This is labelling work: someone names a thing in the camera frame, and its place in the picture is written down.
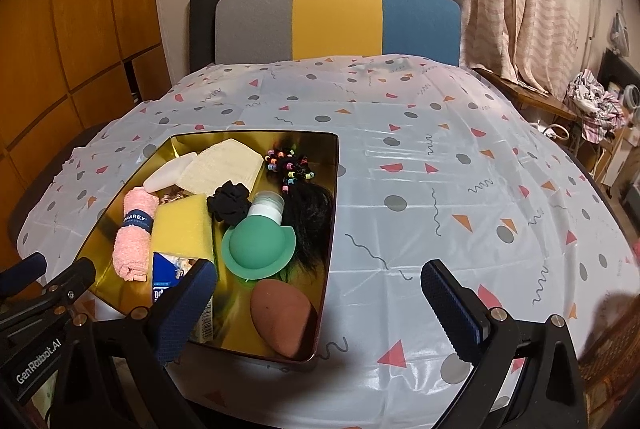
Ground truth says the pink towel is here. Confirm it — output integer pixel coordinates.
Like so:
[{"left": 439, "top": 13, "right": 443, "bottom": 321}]
[{"left": 112, "top": 186, "right": 160, "bottom": 282}]

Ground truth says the blue tissue pack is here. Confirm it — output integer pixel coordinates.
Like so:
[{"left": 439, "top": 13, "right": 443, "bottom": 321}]
[{"left": 150, "top": 250, "right": 216, "bottom": 345}]

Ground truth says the yellow sponge block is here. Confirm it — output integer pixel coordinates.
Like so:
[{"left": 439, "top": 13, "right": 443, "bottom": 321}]
[{"left": 151, "top": 195, "right": 215, "bottom": 261}]

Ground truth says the brown makeup sponge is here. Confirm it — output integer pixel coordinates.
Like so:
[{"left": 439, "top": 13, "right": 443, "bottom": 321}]
[{"left": 250, "top": 279, "right": 318, "bottom": 361}]

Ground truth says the green silicone puff holder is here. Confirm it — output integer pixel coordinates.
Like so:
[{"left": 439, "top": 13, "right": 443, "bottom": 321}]
[{"left": 221, "top": 190, "right": 296, "bottom": 281}]

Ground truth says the white foam sponge bar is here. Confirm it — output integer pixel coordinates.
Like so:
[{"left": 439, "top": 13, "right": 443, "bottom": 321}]
[{"left": 143, "top": 152, "right": 198, "bottom": 193}]

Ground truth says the black scrunchie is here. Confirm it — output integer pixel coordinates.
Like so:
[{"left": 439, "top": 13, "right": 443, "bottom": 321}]
[{"left": 206, "top": 181, "right": 252, "bottom": 227}]

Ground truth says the cream knit cloth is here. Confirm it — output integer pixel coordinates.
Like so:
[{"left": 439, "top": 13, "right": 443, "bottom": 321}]
[{"left": 176, "top": 138, "right": 262, "bottom": 196}]

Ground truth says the patterned white tablecloth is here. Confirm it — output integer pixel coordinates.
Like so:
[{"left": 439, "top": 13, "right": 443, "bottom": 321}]
[{"left": 17, "top": 55, "right": 639, "bottom": 428}]

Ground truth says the gold metal tin box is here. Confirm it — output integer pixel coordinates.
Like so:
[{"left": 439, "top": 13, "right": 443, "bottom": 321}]
[{"left": 77, "top": 131, "right": 340, "bottom": 368}]

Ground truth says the wooden side table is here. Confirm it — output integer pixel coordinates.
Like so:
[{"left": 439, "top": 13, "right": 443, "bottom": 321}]
[{"left": 470, "top": 66, "right": 591, "bottom": 150}]

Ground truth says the wooden panel cabinet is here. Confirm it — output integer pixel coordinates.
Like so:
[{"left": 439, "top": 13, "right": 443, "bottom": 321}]
[{"left": 1, "top": 0, "right": 170, "bottom": 275}]

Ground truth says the crumpled clothes pile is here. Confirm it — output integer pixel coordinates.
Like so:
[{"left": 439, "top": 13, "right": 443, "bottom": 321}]
[{"left": 566, "top": 68, "right": 626, "bottom": 144}]

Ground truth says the grey yellow blue chair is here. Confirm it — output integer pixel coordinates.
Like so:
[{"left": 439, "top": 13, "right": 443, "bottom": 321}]
[{"left": 189, "top": 0, "right": 461, "bottom": 70}]

